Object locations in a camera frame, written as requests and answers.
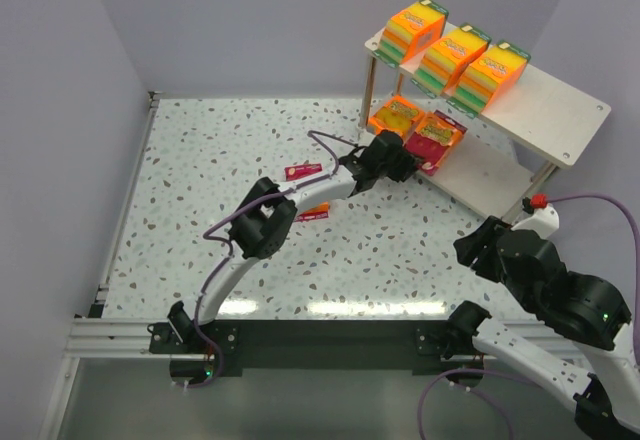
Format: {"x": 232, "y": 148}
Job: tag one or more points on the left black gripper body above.
{"x": 404, "y": 161}

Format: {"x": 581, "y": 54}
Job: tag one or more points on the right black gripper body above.
{"x": 476, "y": 248}

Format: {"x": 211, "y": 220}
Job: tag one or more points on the Scrub Daddy yellow sponge box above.
{"x": 397, "y": 115}

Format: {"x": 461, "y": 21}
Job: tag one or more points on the pink Scrub Mommy box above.
{"x": 433, "y": 139}

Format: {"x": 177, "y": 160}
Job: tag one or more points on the orange Scrub Daddy box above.
{"x": 296, "y": 172}

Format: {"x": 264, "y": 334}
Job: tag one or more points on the Sponge Daddy multipack box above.
{"x": 411, "y": 31}
{"x": 447, "y": 58}

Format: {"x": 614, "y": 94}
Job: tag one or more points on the Sponge Daddy yellow green box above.
{"x": 488, "y": 77}

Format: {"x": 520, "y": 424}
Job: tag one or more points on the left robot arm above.
{"x": 260, "y": 225}

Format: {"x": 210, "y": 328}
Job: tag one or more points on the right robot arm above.
{"x": 584, "y": 309}

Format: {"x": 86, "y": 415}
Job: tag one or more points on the white two-tier shelf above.
{"x": 541, "y": 113}

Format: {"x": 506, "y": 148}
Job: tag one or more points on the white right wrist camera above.
{"x": 538, "y": 215}

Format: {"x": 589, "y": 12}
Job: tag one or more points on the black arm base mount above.
{"x": 420, "y": 347}

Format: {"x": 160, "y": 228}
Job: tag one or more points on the aluminium frame rail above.
{"x": 100, "y": 337}

